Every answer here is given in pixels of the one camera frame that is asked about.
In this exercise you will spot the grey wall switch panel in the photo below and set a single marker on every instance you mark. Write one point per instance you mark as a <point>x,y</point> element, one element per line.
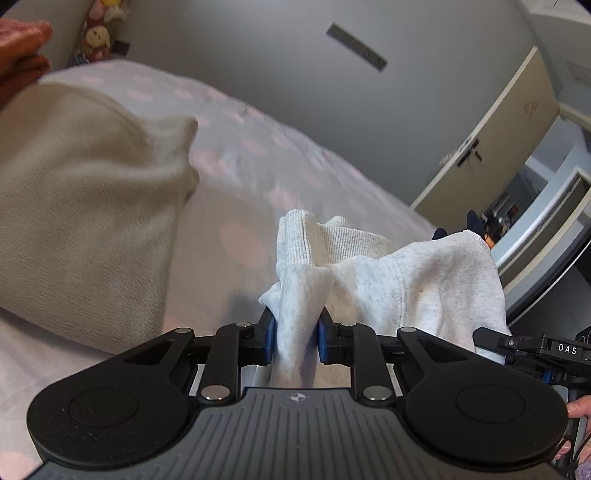
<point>355,46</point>

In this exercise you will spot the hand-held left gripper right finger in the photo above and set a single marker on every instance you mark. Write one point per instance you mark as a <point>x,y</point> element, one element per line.
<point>324,341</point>

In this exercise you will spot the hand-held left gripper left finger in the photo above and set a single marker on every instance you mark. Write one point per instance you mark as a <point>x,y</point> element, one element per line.
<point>269,341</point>

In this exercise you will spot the white air vent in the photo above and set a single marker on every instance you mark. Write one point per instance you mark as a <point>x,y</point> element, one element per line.
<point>579,74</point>

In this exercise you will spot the person's right hand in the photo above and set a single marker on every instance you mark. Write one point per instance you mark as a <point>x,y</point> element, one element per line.
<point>582,407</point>

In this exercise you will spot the small black wall box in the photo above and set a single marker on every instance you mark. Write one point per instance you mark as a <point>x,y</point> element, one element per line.
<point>121,47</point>

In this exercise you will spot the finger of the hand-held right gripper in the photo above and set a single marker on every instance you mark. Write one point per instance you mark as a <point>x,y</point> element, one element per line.
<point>547,376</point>
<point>508,344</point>

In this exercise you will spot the hanging row of plush toys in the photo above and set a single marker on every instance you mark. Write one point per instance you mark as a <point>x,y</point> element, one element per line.
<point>97,37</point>

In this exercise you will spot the orange cloth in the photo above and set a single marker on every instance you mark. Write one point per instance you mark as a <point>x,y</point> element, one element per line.
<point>23,50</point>

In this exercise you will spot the beige fleece garment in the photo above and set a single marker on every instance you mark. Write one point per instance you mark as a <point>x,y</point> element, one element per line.
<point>83,207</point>

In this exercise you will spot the cream door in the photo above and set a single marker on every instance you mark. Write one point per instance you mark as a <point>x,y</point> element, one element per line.
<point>508,129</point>

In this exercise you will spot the bed with pink dotted sheet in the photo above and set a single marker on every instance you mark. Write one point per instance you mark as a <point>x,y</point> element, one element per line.
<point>258,152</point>

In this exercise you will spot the white printed sweatshirt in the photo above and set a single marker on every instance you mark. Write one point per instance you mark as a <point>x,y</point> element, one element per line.
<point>415,286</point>

